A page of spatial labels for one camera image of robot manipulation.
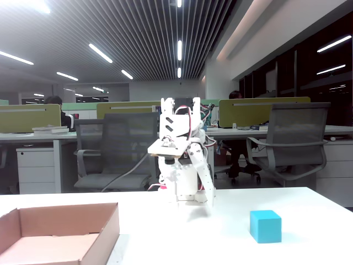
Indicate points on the green desk divider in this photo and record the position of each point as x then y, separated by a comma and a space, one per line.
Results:
80, 106

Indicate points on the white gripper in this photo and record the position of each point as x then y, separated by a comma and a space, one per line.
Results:
184, 180

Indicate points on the linear ceiling light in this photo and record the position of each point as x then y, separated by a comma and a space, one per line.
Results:
100, 53
16, 58
33, 5
179, 2
179, 50
67, 76
179, 73
127, 74

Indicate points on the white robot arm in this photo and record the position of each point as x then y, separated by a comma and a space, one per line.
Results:
187, 182

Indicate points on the upright row of books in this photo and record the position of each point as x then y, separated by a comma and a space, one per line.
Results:
156, 109

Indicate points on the white drawer cabinet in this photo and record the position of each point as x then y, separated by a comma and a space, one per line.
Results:
336, 171
36, 171

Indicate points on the seated person black hair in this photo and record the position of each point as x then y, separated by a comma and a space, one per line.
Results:
235, 95
66, 120

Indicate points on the grey mesh office chair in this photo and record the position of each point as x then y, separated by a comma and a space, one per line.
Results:
127, 138
298, 129
88, 132

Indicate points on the white office desk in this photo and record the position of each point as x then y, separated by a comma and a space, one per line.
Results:
27, 136
339, 129

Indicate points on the stack of books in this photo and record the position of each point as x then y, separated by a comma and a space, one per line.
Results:
49, 129

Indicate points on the brown cardboard box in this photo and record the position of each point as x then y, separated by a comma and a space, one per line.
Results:
69, 218

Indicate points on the blue cube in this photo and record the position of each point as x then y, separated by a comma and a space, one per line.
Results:
266, 227

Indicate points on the white wrist camera plate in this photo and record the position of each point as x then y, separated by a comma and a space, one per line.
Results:
165, 150

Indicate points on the olive desk divider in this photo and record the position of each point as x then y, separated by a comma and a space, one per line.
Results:
27, 121
248, 116
115, 105

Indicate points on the flat book on desk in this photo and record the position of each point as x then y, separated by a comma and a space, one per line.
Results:
259, 127

